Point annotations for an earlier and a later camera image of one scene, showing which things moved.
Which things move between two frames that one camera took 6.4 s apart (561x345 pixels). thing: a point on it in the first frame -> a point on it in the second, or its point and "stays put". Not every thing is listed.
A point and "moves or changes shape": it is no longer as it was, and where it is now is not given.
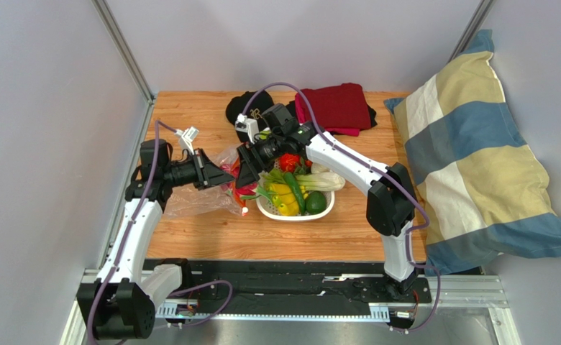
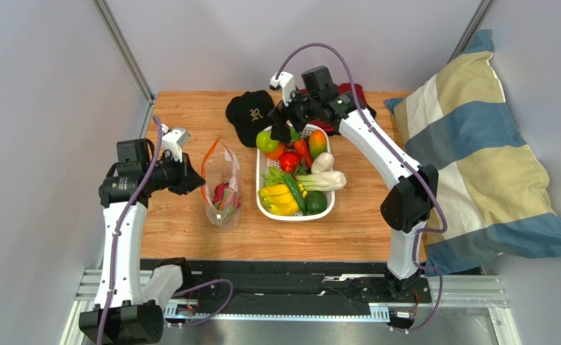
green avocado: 315,203 stays put
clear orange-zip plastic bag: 213,200 moves or changes shape
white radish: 318,168 stays put
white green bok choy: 324,181 stays put
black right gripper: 251,159 -> 283,114
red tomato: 288,162 stays put
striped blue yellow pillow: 481,191 stays put
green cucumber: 297,191 stays put
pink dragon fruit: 231,187 -> 224,198
